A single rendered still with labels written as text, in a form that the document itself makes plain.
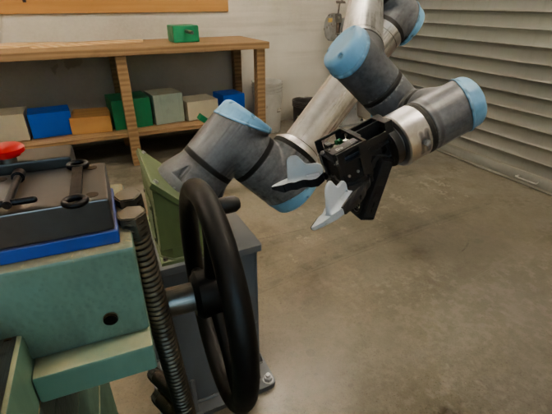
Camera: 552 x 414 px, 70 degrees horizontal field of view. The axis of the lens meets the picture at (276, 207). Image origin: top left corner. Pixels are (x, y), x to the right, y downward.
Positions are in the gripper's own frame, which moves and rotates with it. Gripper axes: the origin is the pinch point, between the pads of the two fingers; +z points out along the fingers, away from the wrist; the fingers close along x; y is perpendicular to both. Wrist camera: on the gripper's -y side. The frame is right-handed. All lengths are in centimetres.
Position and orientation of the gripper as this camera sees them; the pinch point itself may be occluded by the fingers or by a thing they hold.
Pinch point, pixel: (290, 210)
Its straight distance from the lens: 62.9
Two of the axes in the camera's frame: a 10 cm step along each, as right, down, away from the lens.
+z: -8.7, 4.7, -1.6
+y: -3.2, -7.7, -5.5
